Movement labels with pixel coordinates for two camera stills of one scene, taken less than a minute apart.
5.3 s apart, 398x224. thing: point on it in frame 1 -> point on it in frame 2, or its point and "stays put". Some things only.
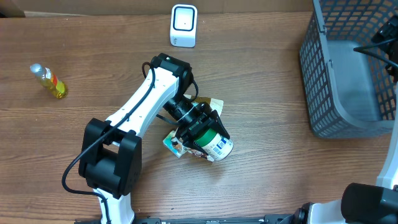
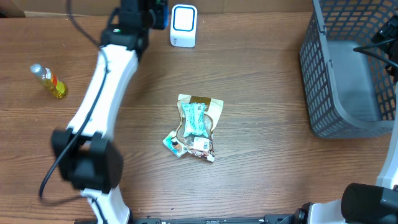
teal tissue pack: (175, 144) stays put
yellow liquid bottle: (48, 79) stays put
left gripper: (188, 131) -> (157, 11)
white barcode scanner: (183, 22) stays put
